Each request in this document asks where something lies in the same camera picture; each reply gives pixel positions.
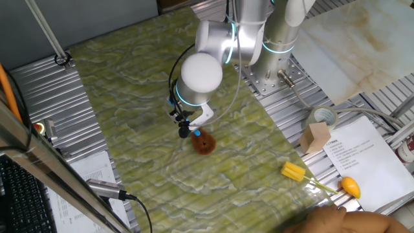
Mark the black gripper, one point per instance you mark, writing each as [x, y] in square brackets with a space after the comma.
[179, 118]

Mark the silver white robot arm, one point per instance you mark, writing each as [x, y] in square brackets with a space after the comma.
[200, 74]

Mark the yellow sponge brush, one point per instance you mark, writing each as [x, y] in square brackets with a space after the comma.
[292, 171]

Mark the bare human hand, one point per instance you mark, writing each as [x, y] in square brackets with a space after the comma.
[323, 223]

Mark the green marble pattern mat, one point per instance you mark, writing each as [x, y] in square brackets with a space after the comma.
[145, 161]

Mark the paper sheet with printed table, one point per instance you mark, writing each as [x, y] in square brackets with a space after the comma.
[93, 168]

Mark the clear adhesive tape roll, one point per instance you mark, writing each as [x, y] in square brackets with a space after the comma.
[310, 123]

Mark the small cardboard box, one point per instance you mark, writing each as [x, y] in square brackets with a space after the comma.
[315, 137]

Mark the emergency stop button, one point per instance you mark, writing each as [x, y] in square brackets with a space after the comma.
[39, 128]

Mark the aluminium pole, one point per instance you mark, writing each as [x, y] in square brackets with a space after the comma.
[45, 29]

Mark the orange tube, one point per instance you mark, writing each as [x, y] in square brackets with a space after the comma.
[9, 94]

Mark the black keyboard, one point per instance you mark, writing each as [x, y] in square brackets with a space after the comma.
[22, 200]

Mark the yellow toy mango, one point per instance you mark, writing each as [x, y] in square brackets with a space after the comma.
[351, 187]

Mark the beige marble pattern sheet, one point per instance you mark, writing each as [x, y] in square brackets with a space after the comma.
[355, 48]

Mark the paper sheet with printed list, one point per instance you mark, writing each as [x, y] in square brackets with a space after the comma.
[372, 168]

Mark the aluminium profile bar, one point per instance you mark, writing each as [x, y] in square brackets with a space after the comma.
[402, 106]
[401, 134]

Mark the red white can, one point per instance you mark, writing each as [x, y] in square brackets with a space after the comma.
[407, 150]

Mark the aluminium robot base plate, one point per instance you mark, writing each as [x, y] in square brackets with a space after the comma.
[258, 82]

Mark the silver camera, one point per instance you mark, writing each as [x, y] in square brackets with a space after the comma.
[103, 188]

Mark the metal frame bar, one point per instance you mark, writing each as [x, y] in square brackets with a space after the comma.
[48, 165]

